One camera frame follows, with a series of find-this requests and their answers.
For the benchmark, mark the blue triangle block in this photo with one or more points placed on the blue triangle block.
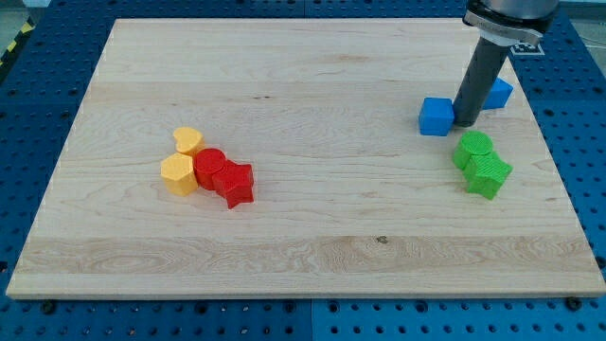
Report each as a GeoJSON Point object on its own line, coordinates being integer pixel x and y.
{"type": "Point", "coordinates": [498, 95]}

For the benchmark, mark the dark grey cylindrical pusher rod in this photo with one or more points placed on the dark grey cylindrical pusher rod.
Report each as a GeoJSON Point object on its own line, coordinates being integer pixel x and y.
{"type": "Point", "coordinates": [486, 63]}

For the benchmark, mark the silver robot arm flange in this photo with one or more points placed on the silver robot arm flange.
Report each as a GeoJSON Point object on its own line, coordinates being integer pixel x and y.
{"type": "Point", "coordinates": [511, 22]}

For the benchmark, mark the light wooden board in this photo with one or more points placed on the light wooden board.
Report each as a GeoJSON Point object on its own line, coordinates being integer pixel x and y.
{"type": "Point", "coordinates": [350, 200]}

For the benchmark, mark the red star block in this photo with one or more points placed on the red star block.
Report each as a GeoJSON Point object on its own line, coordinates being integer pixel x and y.
{"type": "Point", "coordinates": [234, 182]}

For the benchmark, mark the red cylinder block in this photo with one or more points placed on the red cylinder block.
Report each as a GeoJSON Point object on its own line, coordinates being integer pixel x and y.
{"type": "Point", "coordinates": [207, 163]}

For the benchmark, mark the yellow heart block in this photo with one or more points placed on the yellow heart block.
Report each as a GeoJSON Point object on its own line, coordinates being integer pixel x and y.
{"type": "Point", "coordinates": [188, 141]}

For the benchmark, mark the yellow hexagon block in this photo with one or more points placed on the yellow hexagon block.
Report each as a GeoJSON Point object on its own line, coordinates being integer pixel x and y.
{"type": "Point", "coordinates": [178, 174]}

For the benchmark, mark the blue cube block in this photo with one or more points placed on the blue cube block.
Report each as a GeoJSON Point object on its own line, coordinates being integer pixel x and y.
{"type": "Point", "coordinates": [436, 116]}

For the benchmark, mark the green cylinder block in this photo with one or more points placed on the green cylinder block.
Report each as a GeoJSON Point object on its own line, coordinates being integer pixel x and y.
{"type": "Point", "coordinates": [471, 143]}

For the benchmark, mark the green star block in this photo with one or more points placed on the green star block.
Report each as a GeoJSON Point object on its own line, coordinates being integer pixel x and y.
{"type": "Point", "coordinates": [486, 174]}

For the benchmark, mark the black white fiducial marker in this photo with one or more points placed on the black white fiducial marker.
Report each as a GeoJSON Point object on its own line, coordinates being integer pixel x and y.
{"type": "Point", "coordinates": [526, 49]}

